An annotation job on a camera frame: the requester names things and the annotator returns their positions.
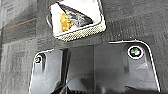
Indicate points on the thick grey robot torso limb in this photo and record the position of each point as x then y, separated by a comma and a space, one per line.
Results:
65, 65

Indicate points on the small white round cap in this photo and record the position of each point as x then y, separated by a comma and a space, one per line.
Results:
38, 59

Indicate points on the white round cap green middle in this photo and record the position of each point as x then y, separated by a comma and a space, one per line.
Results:
135, 52

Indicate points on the yellow-brown snack item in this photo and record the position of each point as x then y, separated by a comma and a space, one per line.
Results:
66, 22

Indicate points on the black bag with grey print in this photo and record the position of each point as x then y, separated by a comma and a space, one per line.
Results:
76, 15

